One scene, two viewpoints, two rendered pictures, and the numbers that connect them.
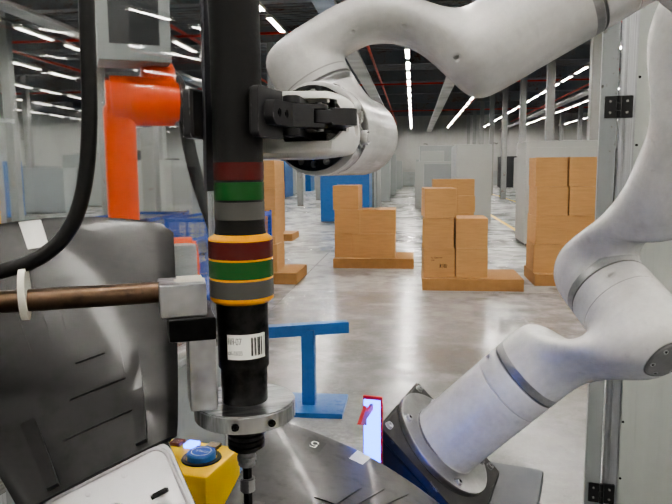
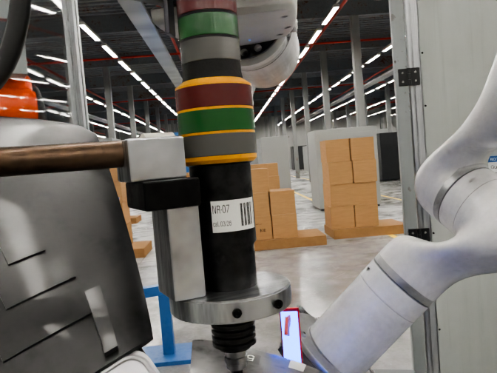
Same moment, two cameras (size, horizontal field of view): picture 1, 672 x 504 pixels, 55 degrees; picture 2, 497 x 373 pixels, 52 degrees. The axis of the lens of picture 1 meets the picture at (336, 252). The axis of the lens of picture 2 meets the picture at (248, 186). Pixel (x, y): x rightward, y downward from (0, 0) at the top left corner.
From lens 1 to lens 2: 0.19 m
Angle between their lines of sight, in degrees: 10
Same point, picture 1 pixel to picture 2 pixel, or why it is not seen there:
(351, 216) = not seen: hidden behind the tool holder
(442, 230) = (259, 202)
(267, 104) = not seen: outside the picture
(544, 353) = (422, 257)
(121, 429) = (80, 338)
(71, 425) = (12, 340)
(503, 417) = (390, 321)
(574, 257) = (435, 170)
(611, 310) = (479, 209)
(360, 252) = not seen: hidden behind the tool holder
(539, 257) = (335, 217)
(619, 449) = (439, 352)
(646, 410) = (456, 317)
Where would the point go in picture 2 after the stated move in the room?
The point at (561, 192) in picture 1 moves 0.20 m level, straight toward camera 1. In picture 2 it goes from (346, 165) to (347, 166)
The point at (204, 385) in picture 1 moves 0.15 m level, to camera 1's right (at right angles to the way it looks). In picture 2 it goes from (188, 266) to (452, 237)
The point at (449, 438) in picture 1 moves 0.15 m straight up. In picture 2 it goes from (343, 348) to (336, 259)
